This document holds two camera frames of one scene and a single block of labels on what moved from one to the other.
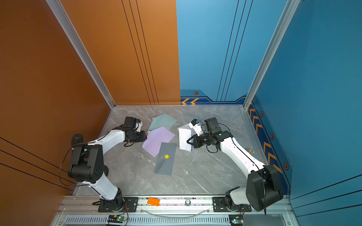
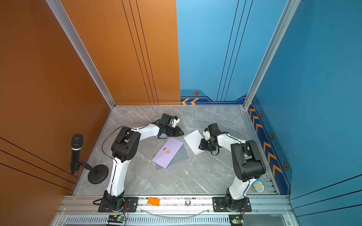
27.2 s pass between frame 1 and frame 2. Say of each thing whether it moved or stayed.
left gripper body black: moved
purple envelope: moved
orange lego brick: stayed
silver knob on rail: stayed
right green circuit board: stayed
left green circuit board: stayed
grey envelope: moved
